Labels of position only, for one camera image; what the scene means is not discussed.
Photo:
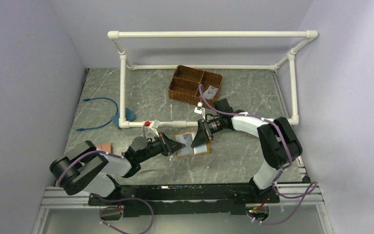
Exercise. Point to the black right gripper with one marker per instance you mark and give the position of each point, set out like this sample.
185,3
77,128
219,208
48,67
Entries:
203,134

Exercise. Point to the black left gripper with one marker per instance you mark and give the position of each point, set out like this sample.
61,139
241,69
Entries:
170,145

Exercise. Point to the orange card holder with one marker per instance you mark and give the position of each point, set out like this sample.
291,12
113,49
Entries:
200,150

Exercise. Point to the blue credit cards stack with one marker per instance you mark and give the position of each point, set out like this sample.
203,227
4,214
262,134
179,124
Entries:
193,148

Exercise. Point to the white patterned credit card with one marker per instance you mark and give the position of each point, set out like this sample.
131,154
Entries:
210,92

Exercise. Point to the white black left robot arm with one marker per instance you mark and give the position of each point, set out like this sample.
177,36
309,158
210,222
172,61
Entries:
88,168

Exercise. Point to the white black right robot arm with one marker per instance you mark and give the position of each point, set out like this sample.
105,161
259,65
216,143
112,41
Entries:
279,143

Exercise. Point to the teal blue pouch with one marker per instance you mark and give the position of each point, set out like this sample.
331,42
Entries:
129,115

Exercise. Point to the brown woven wicker basket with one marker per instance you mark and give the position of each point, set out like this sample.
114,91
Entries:
184,85

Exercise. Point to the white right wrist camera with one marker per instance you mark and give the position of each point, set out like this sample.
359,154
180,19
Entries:
199,109

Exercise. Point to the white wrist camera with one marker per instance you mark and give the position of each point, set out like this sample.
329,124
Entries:
199,109
152,127

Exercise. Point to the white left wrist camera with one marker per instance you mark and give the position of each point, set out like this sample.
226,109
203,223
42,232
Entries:
152,127

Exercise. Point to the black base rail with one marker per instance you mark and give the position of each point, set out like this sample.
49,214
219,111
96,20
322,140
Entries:
137,200

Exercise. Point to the white PVC pipe frame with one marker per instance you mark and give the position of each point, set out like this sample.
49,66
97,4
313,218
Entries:
307,36

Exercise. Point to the aluminium extrusion frame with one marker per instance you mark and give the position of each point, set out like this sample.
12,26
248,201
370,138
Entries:
60,213

